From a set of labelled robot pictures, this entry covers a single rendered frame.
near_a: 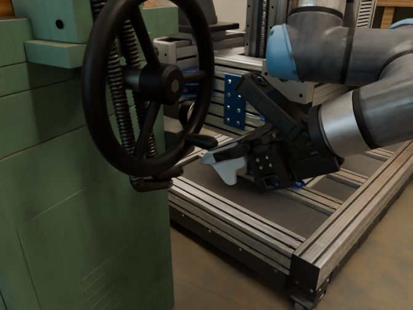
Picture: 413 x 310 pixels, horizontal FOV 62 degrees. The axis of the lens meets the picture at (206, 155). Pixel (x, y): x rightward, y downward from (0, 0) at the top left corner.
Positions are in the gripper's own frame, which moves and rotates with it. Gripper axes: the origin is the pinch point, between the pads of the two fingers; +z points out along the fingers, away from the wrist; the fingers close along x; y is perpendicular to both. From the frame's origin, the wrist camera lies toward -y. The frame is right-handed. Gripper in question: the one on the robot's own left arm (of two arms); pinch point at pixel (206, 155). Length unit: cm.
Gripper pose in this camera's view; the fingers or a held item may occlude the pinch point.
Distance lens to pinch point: 56.0
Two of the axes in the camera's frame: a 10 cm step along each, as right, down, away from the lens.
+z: -7.4, 2.5, 6.2
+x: 5.2, -3.8, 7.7
